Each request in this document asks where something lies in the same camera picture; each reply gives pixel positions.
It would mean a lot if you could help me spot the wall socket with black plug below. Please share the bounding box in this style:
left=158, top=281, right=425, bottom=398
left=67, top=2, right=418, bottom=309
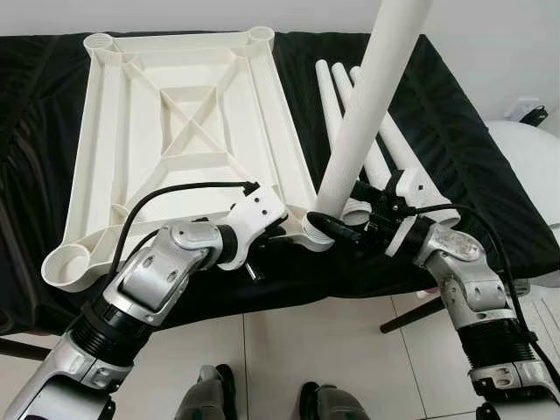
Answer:
left=514, top=101, right=550, bottom=125

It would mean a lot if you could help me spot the black metal table leg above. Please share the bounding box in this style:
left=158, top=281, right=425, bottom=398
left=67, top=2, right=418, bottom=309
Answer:
left=381, top=296, right=447, bottom=335
left=0, top=337, right=53, bottom=361

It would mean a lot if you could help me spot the grey robot right foot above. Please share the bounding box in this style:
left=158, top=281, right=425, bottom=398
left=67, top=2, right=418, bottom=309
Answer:
left=299, top=383, right=364, bottom=420

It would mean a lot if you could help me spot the white dome appliance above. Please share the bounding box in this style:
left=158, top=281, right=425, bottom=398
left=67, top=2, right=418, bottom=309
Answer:
left=486, top=121, right=560, bottom=298

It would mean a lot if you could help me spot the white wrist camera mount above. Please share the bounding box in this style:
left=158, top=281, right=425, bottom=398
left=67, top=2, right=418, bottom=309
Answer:
left=219, top=188, right=290, bottom=263
left=385, top=171, right=434, bottom=259

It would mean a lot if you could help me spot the black cloth table cover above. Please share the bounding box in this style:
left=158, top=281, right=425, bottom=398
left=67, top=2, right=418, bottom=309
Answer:
left=0, top=35, right=560, bottom=338

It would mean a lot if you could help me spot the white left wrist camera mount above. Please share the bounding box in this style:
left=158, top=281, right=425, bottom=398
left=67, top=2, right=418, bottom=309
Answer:
left=219, top=188, right=290, bottom=263

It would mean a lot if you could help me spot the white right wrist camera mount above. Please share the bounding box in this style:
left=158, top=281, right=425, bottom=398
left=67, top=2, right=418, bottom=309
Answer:
left=385, top=171, right=434, bottom=259

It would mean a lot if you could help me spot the white plastic children table top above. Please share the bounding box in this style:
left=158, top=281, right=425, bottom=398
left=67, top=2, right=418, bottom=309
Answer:
left=41, top=26, right=338, bottom=291

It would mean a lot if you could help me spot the grey robot foot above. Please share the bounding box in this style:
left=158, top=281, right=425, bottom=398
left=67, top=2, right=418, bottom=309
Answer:
left=299, top=383, right=364, bottom=420
left=173, top=366, right=235, bottom=420

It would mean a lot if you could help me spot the grey robot left foot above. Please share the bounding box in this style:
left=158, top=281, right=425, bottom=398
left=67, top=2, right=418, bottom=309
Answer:
left=173, top=366, right=235, bottom=420

